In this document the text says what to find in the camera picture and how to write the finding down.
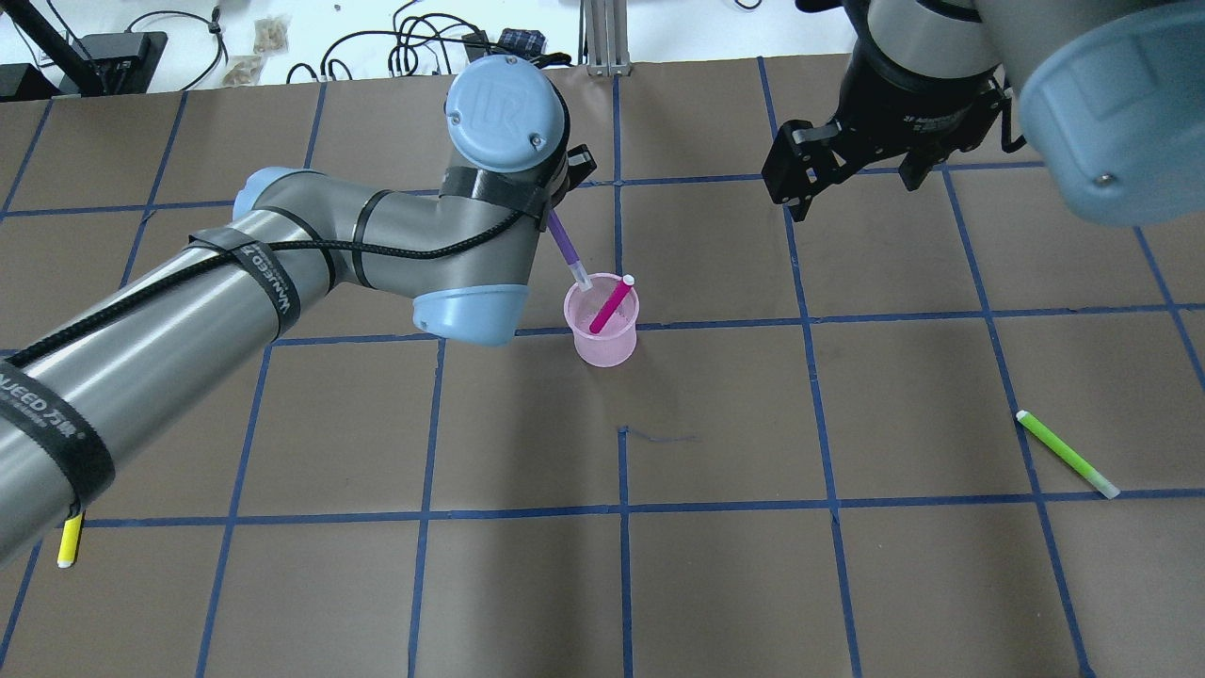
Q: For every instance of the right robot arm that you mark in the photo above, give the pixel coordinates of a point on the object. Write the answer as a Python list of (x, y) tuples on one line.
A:
[(1109, 93)]

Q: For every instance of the snack bag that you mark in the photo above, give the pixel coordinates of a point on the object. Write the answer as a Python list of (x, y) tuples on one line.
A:
[(271, 35), (243, 71)]

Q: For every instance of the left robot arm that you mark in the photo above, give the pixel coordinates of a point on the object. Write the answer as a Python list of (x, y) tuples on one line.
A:
[(84, 400)]

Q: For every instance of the yellow pen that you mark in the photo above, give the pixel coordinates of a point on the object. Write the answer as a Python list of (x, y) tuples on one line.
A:
[(70, 537)]

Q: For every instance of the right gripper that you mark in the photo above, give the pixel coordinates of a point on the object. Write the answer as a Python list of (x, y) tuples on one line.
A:
[(906, 97)]

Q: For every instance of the pink plastic cup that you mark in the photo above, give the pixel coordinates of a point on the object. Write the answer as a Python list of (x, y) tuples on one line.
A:
[(618, 341)]

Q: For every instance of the green pen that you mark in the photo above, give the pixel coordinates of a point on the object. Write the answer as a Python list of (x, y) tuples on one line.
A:
[(1084, 469)]

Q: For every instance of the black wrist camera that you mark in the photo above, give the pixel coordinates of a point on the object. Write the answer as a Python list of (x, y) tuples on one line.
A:
[(581, 164)]

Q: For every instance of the purple pen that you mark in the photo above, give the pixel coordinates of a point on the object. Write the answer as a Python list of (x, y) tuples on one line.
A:
[(568, 252)]

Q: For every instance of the aluminium frame post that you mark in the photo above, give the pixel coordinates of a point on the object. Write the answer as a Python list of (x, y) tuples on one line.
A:
[(603, 38)]

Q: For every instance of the pink pen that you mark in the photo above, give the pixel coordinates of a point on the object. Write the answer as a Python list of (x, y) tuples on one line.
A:
[(624, 286)]

